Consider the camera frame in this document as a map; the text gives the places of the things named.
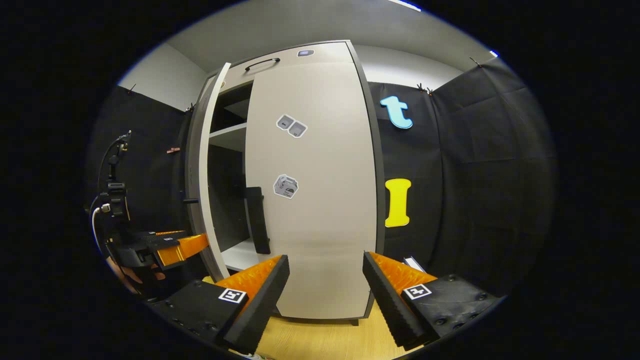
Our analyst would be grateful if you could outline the white cabinet shelf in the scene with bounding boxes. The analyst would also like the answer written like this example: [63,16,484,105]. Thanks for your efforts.
[209,122,248,152]
[220,238,262,272]

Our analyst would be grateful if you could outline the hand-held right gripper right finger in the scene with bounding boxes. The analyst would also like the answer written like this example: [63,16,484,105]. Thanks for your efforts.
[362,251,501,351]

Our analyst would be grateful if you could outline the black drawer handle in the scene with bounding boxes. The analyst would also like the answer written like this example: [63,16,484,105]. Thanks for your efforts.
[244,57,281,72]

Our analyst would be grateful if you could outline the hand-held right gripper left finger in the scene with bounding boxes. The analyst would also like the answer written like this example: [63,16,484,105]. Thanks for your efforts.
[150,254,291,356]

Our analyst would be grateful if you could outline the beige cabinet drawer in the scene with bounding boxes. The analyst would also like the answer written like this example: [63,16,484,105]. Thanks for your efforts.
[220,41,353,91]

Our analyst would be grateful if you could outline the black right door handle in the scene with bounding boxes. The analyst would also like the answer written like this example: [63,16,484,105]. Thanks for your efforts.
[245,186,272,255]

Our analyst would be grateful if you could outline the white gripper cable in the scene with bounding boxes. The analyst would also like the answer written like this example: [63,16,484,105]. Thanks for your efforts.
[91,204,108,251]

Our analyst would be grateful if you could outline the white cabinet door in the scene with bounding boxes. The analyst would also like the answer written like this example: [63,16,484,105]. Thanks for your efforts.
[244,60,378,321]
[185,62,232,282]

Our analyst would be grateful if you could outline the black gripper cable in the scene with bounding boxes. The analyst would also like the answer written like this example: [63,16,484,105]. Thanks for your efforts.
[97,130,133,201]

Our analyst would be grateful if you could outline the grey cabinet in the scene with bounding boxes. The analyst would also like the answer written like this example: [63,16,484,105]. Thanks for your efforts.
[185,40,386,326]

